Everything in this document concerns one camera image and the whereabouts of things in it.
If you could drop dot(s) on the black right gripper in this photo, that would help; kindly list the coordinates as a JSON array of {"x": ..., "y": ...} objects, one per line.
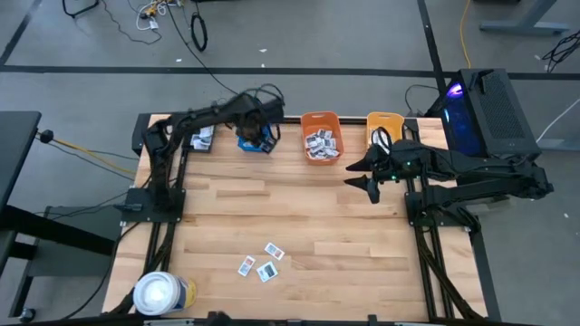
[{"x": 389, "y": 163}]

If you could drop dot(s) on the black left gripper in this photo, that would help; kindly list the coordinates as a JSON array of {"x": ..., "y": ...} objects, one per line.
[{"x": 256, "y": 127}]

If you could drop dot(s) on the white packet dark print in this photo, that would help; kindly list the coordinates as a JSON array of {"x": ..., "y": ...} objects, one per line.
[
  {"x": 333, "y": 152},
  {"x": 323, "y": 156},
  {"x": 314, "y": 154},
  {"x": 267, "y": 271},
  {"x": 325, "y": 146},
  {"x": 312, "y": 141},
  {"x": 324, "y": 135}
]

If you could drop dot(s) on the white packet blue print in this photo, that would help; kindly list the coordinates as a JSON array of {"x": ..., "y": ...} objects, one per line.
[
  {"x": 206, "y": 140},
  {"x": 207, "y": 131},
  {"x": 195, "y": 139},
  {"x": 203, "y": 146}
]

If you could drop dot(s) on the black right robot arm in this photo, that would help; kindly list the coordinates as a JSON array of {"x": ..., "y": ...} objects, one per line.
[{"x": 476, "y": 167}]

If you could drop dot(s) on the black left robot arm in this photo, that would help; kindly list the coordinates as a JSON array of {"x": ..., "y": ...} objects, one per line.
[{"x": 204, "y": 115}]

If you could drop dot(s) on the blue plastic bin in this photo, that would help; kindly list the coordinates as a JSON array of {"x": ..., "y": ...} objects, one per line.
[{"x": 247, "y": 147}]

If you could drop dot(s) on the yellow plastic bin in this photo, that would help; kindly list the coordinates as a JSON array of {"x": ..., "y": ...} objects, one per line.
[{"x": 385, "y": 120}]

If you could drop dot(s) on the black mesh basket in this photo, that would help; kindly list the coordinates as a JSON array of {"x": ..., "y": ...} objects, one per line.
[{"x": 199, "y": 149}]

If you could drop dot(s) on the orange plastic bin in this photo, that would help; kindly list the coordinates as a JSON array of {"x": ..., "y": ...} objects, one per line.
[{"x": 317, "y": 122}]

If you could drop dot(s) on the white packet red square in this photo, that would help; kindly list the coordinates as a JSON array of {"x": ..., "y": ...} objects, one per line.
[
  {"x": 246, "y": 265},
  {"x": 274, "y": 251}
]

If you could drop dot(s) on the black computer tower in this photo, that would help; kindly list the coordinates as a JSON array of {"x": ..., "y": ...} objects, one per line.
[{"x": 494, "y": 117}]

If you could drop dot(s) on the white tub yellow label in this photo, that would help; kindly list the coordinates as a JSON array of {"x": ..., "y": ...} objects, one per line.
[{"x": 156, "y": 294}]

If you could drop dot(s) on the black round knob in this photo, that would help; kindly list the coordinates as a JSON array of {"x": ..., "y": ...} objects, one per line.
[{"x": 46, "y": 136}]

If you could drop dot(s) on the desk with grey legs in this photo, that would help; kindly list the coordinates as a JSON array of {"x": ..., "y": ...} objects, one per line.
[{"x": 525, "y": 25}]

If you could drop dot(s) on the black desk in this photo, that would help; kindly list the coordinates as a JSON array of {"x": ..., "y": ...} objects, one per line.
[{"x": 16, "y": 145}]

